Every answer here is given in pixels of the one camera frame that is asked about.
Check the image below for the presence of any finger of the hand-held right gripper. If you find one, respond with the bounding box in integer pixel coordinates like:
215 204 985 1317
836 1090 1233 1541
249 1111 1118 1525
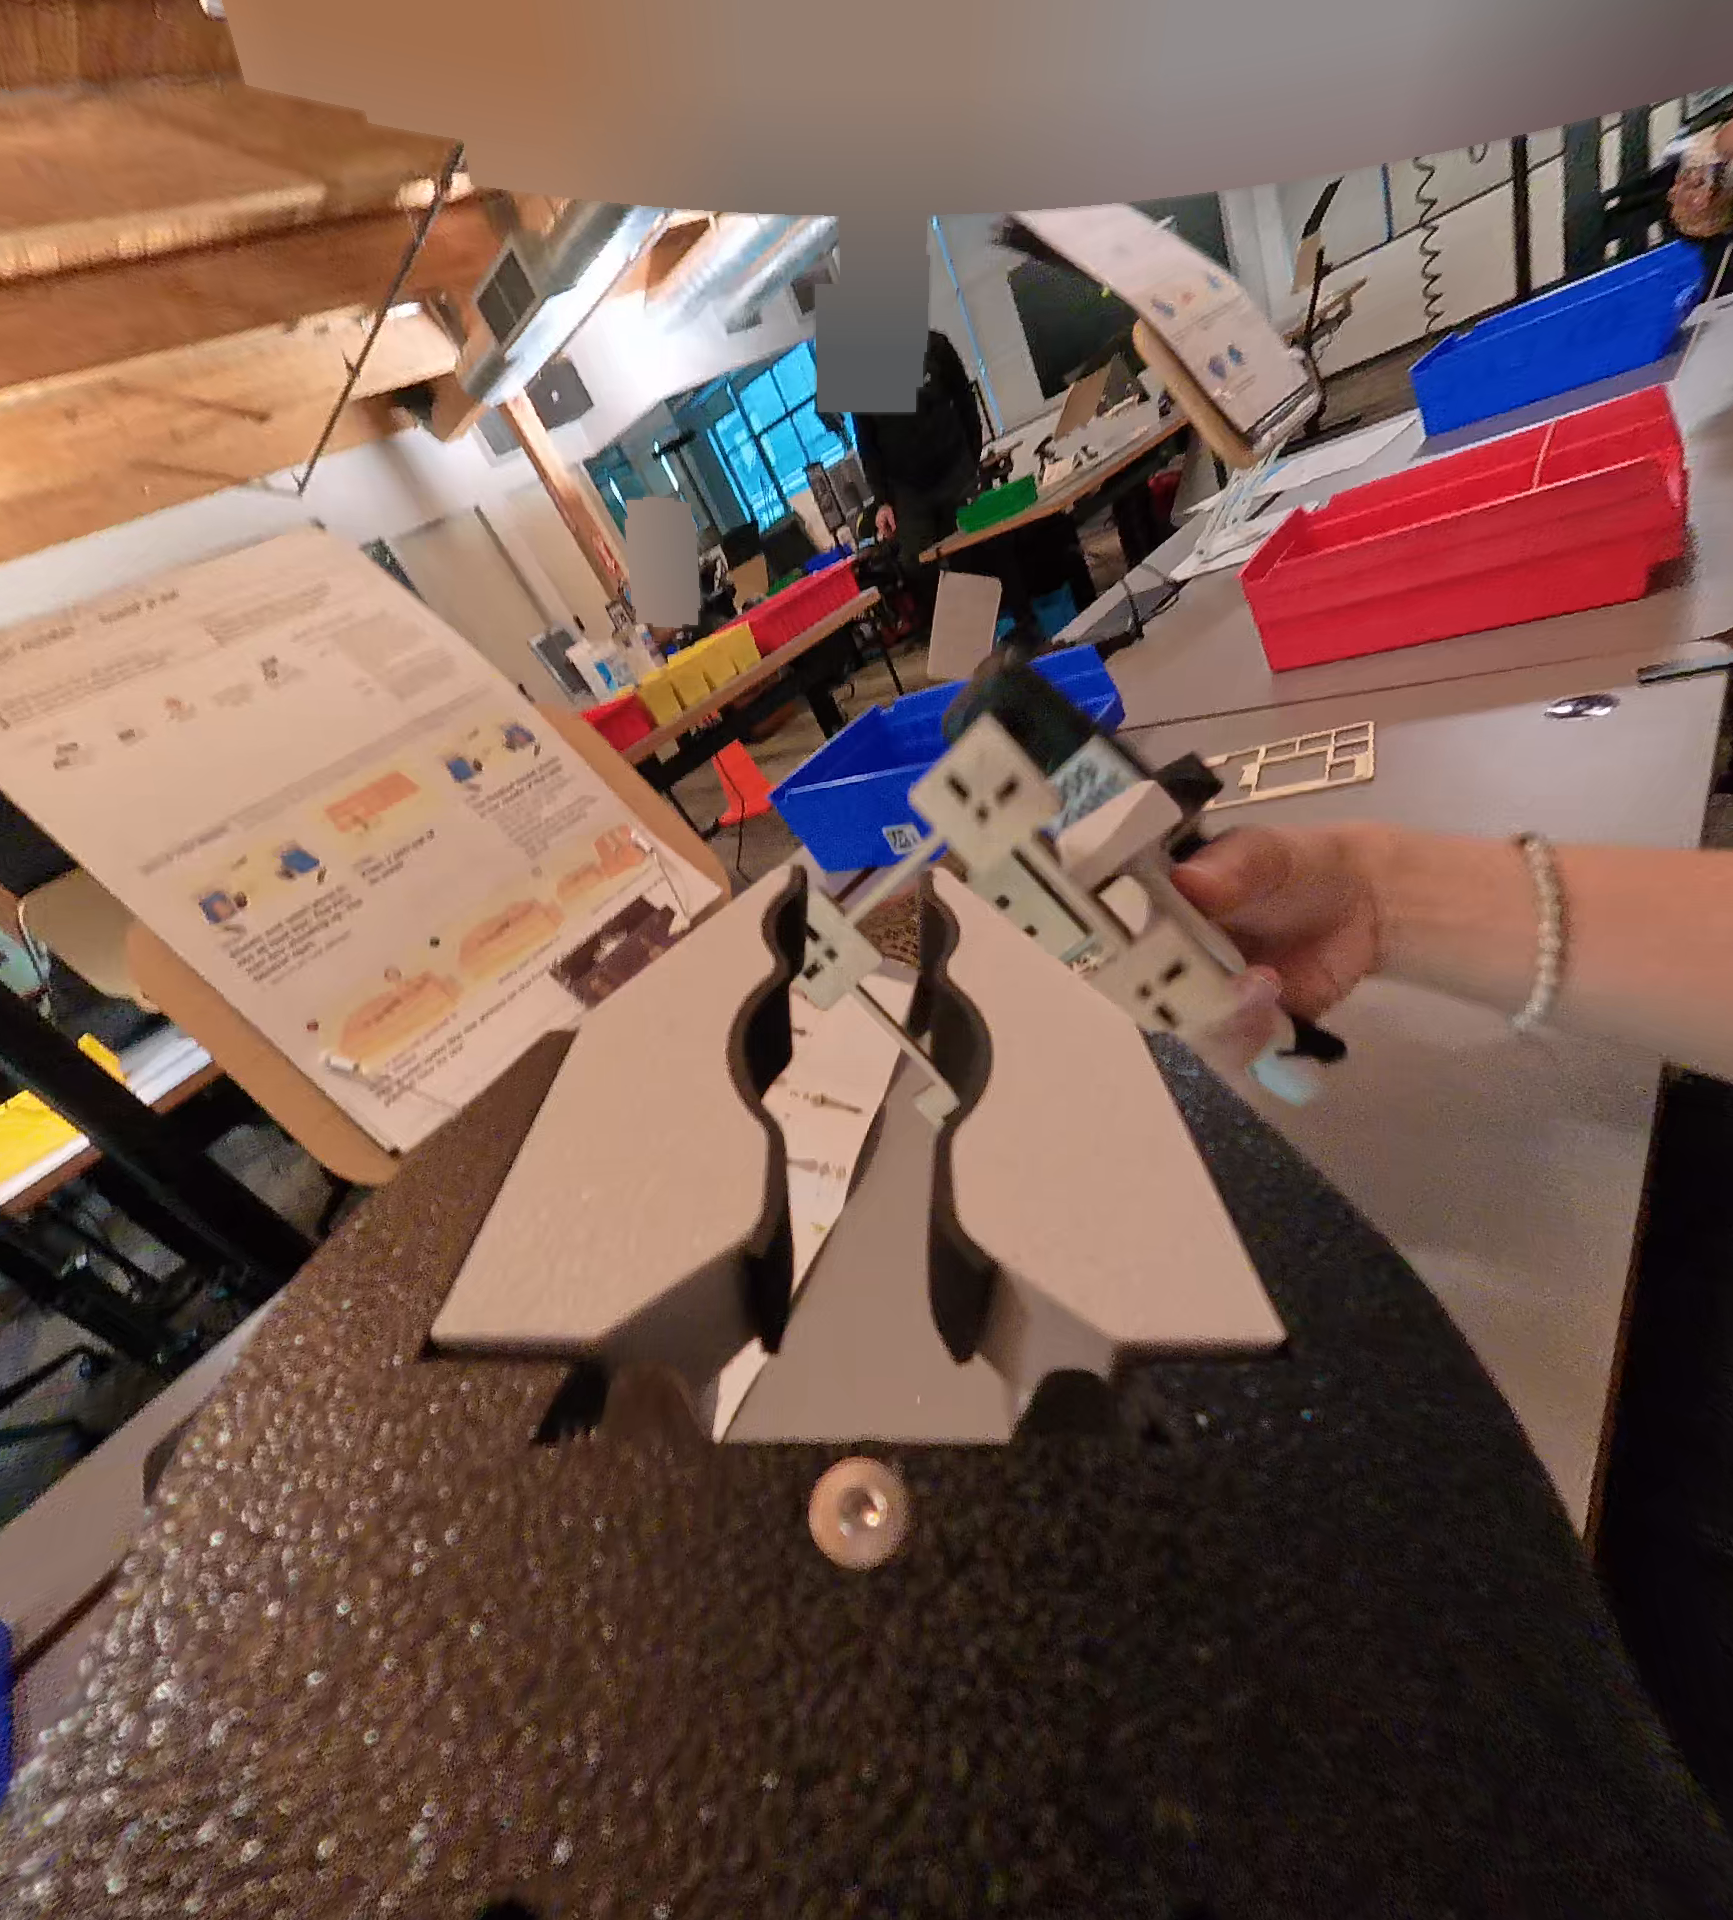
1088 780 1186 898

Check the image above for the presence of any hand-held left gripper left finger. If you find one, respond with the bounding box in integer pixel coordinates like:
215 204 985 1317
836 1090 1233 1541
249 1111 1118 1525
428 865 817 1376

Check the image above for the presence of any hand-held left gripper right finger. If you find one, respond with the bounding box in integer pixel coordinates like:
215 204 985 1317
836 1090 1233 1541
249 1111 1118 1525
912 870 1288 1376

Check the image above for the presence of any wooden tower base model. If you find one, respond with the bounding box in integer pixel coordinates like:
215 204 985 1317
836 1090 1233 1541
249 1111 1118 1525
791 713 1299 1129

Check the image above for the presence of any person's right forearm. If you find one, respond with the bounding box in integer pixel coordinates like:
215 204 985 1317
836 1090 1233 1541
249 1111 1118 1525
1366 823 1733 1114

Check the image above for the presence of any person's right hand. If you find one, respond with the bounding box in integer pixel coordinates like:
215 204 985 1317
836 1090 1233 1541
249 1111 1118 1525
1168 823 1392 1029

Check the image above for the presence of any folded assembly instruction booklet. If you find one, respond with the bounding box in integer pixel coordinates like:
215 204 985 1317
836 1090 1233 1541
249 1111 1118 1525
785 976 912 1254

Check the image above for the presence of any yellow plastic bin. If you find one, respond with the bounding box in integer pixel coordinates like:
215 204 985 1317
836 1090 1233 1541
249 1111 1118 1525
638 620 763 724
0 1088 93 1201

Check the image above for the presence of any wooden document stand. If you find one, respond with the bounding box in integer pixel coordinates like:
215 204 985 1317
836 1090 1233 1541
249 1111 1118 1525
1008 202 1327 469
0 527 733 1187

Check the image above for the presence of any red divided plastic bin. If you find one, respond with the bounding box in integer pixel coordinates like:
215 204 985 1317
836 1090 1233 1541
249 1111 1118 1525
1242 387 1693 675

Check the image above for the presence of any printed instruction sheet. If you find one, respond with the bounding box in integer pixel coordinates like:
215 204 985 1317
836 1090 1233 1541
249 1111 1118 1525
0 527 690 1111

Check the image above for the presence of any empty wooden parts frame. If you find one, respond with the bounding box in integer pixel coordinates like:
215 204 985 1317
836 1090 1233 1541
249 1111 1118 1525
1205 719 1377 816

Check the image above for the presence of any pearl bead bracelet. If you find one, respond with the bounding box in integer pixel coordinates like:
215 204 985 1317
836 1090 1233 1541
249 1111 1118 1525
1509 832 1571 1042

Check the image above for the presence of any metal ceiling duct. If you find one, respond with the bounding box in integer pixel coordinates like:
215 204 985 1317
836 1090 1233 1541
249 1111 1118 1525
469 202 839 398

